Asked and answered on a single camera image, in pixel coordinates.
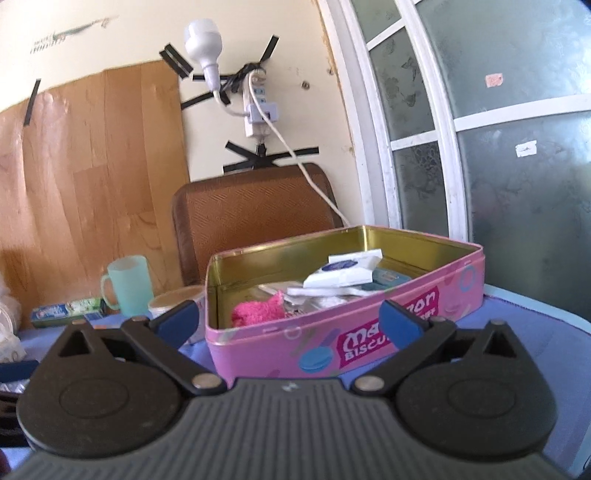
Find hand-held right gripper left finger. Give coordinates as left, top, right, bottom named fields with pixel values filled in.
left=44, top=299, right=228, bottom=398

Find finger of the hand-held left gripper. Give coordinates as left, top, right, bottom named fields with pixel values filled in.
left=0, top=359, right=40, bottom=383

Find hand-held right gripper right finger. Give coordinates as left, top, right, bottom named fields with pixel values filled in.
left=351, top=299, right=526, bottom=396

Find white blue-label tissue pack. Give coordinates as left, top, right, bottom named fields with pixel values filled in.
left=303, top=248, right=384, bottom=289

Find pink fluffy towel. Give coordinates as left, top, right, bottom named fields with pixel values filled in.
left=230, top=290, right=286, bottom=328

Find pink biscuit tin box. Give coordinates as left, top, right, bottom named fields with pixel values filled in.
left=204, top=224, right=486, bottom=380

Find plastic bag of paper cups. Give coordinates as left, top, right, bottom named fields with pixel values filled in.
left=0, top=276, right=29, bottom=363

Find green plastic cup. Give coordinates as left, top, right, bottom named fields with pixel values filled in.
left=100, top=255, right=156, bottom=319

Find toothpaste box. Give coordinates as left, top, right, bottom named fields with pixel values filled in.
left=30, top=297, right=106, bottom=329

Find blue tablecloth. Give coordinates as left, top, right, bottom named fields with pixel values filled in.
left=0, top=283, right=591, bottom=480

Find brown chair back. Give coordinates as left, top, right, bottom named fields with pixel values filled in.
left=171, top=162, right=345, bottom=287

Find crossed black tape strips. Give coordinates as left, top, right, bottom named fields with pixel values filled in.
left=223, top=141, right=321, bottom=175

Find black tape strip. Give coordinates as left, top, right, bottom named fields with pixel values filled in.
left=180, top=88, right=232, bottom=111
left=258, top=35, right=280, bottom=64
left=159, top=43, right=194, bottom=79
left=23, top=78, right=42, bottom=127

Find white power strip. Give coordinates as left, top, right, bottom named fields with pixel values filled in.
left=243, top=68, right=279, bottom=140

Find white light bulb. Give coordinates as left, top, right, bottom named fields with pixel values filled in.
left=183, top=18, right=223, bottom=89

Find wood pattern wall sheet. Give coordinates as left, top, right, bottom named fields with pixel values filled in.
left=0, top=59, right=191, bottom=306

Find white window frame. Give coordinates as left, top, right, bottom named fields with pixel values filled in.
left=318, top=0, right=591, bottom=320

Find white cable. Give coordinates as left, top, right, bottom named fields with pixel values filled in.
left=248, top=73, right=350, bottom=228

